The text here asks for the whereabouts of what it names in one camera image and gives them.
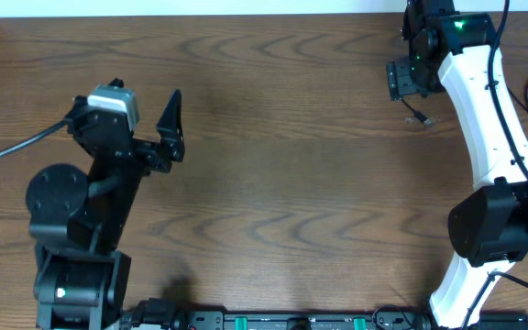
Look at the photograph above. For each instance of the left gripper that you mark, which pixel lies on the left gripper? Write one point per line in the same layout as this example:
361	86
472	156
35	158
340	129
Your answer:
169	126

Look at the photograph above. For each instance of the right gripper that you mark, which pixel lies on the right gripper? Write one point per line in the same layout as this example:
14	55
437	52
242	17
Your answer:
400	82

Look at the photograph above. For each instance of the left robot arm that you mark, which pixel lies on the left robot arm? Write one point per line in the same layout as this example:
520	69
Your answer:
77	218

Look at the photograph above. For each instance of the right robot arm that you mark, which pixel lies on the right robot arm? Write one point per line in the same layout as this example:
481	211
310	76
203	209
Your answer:
460	55

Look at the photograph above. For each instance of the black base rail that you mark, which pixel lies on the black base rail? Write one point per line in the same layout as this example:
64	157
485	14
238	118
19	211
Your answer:
161	314

